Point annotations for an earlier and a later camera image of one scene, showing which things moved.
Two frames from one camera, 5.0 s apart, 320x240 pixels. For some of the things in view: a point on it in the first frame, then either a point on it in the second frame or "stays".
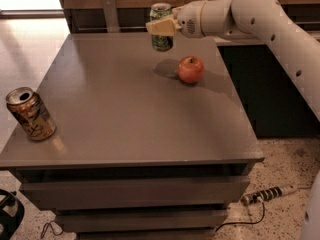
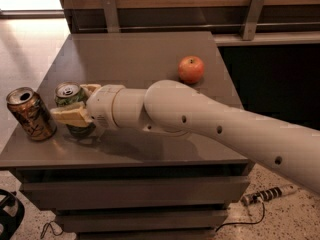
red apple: [190, 69] stays
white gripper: [188, 21] to [101, 106]
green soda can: [159, 11] to [70, 93]
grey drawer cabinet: [138, 153] stays
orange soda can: [30, 112] stays
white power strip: [266, 193] stays
